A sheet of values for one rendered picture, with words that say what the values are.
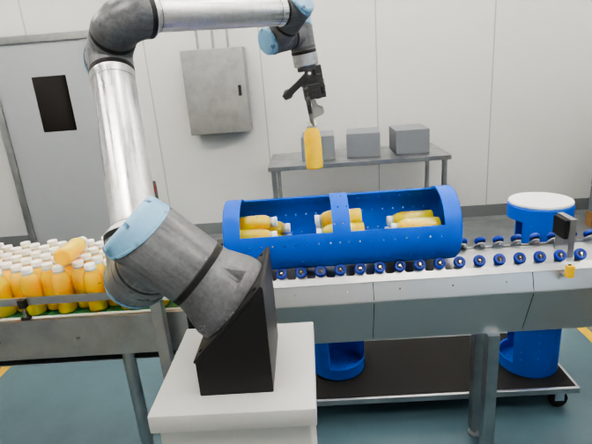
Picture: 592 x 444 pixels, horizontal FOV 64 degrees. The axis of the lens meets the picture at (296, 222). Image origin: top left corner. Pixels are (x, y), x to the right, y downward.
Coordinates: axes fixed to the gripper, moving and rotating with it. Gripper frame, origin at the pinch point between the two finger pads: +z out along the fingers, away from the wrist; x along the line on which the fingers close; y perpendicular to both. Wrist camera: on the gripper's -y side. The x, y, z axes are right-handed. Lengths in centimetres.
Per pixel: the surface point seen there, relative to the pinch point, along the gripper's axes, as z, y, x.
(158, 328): 51, -65, -43
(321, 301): 63, -9, -26
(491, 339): 95, 55, -23
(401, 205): 42, 30, 3
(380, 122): 75, 66, 311
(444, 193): 33, 44, -14
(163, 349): 60, -66, -44
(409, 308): 73, 24, -25
